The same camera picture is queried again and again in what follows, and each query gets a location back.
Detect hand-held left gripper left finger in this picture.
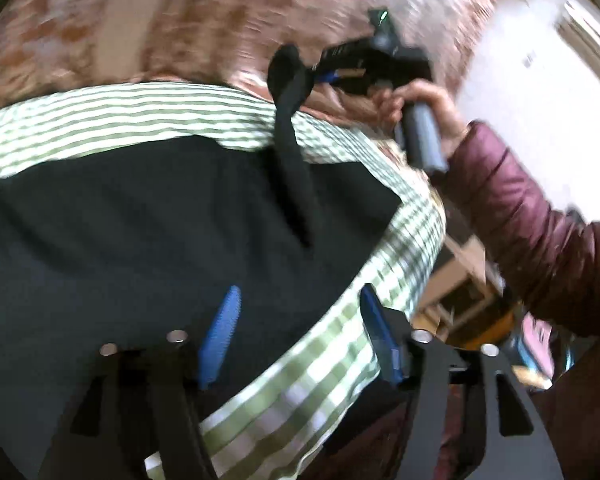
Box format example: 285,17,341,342
37,285,243,480

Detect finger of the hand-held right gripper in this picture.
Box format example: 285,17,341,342
305,45,373,86

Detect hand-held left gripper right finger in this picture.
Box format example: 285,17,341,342
322,284,566,480

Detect black pants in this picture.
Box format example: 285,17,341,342
0,44,405,480

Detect person's right forearm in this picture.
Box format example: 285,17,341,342
432,120,600,341

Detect person's right hand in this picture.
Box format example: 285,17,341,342
367,80,470,161

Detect wooden furniture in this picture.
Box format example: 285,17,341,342
412,235,518,353

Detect brown patterned curtain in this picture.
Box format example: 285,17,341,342
0,0,528,128

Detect green checked blanket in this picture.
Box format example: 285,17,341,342
0,82,448,480

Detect white window frame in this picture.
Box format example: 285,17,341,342
555,0,600,73

